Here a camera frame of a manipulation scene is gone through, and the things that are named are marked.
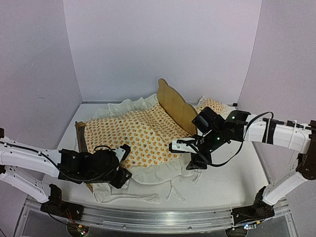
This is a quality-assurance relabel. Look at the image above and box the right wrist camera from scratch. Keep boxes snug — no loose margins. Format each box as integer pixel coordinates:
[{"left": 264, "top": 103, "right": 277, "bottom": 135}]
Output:
[{"left": 168, "top": 138, "right": 197, "bottom": 154}]

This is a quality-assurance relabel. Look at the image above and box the aluminium front rail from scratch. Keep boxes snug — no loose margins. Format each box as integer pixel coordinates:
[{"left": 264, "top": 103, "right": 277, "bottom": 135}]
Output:
[{"left": 23, "top": 195, "right": 289, "bottom": 232}]

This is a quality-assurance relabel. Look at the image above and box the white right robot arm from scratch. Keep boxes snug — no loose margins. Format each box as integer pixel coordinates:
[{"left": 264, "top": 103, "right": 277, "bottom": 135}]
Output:
[{"left": 173, "top": 107, "right": 316, "bottom": 219}]

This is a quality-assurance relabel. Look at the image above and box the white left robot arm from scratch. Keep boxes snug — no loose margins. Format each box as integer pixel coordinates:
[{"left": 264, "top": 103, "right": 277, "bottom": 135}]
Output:
[{"left": 0, "top": 128, "right": 132, "bottom": 216}]

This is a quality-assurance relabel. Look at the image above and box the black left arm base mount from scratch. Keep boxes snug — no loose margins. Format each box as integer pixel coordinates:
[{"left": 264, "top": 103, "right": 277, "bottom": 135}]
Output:
[{"left": 40, "top": 184, "right": 84, "bottom": 221}]

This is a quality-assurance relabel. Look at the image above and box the wooden pet bed frame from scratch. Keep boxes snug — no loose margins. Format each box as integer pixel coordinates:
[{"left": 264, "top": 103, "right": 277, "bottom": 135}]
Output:
[{"left": 75, "top": 78, "right": 198, "bottom": 196}]

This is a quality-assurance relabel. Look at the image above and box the small duck print pillow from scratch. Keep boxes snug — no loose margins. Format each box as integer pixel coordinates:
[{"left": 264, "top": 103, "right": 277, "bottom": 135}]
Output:
[{"left": 194, "top": 96, "right": 235, "bottom": 119}]

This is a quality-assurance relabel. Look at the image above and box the duck print mattress cushion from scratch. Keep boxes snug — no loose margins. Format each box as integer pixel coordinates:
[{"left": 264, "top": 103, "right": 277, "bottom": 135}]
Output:
[{"left": 83, "top": 95, "right": 203, "bottom": 204}]

